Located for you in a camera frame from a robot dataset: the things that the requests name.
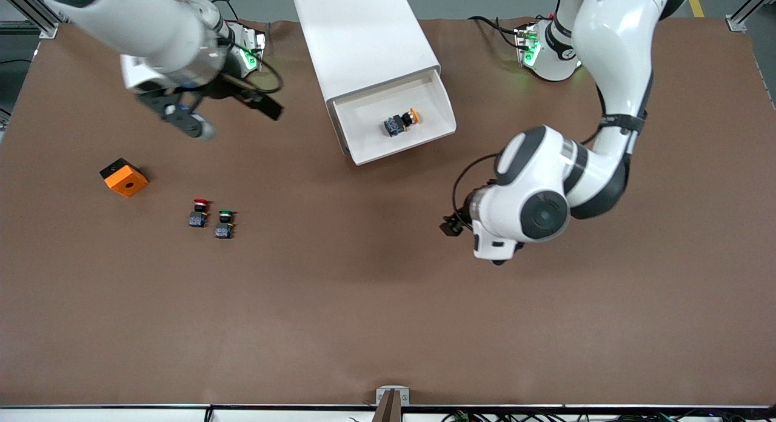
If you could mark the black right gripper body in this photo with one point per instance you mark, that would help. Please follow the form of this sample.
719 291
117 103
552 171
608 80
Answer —
235 90

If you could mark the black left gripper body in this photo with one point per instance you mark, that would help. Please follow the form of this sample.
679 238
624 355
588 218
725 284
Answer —
462 217

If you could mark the yellow push button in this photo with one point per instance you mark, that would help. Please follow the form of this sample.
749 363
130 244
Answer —
400 123

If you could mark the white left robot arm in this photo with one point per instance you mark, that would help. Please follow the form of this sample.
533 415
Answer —
612 34

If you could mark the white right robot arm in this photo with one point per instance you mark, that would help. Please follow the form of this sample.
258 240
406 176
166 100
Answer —
151 22

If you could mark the red push button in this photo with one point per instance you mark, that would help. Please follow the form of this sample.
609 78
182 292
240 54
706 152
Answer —
199 216

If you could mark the green push button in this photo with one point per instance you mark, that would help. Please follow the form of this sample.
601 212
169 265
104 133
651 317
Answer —
224 227

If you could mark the orange box with hole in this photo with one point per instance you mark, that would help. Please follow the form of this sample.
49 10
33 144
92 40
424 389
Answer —
126 180

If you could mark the aluminium frame profile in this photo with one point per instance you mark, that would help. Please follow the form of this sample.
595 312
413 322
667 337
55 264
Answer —
24 6
749 10

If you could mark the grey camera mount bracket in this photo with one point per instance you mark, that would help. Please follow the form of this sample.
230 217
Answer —
392 398

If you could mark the white table edge rail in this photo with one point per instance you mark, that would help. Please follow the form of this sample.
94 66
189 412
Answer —
121 415

